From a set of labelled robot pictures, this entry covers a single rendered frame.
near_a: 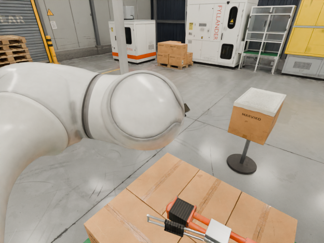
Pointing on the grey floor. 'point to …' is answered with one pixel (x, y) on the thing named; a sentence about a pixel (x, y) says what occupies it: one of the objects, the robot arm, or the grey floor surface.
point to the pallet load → (174, 55)
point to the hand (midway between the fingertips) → (160, 127)
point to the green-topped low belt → (259, 57)
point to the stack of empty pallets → (13, 50)
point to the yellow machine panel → (306, 43)
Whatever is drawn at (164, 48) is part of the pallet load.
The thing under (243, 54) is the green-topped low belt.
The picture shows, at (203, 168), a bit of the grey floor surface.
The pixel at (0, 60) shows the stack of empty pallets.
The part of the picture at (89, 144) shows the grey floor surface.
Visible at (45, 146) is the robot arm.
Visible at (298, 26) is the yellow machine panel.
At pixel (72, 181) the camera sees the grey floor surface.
